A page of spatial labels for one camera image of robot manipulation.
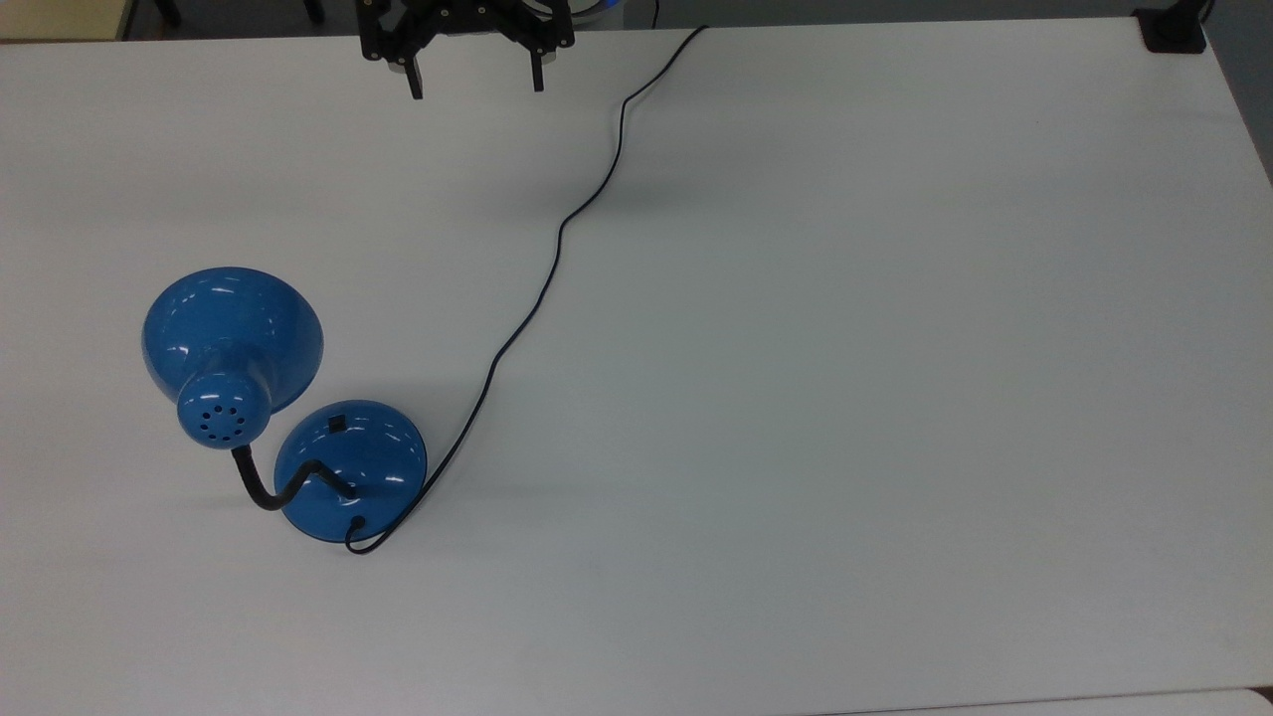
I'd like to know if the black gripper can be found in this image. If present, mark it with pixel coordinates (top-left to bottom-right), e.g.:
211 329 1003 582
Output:
358 0 577 101

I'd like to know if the blue gooseneck desk lamp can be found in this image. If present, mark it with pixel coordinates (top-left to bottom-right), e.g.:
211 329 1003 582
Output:
142 266 430 547

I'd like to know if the black lamp power cable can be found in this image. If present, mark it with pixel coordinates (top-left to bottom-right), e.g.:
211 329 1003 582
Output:
344 24 710 556

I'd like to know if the black camera stand clamp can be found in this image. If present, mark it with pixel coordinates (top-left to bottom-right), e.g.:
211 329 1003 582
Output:
1133 0 1216 55

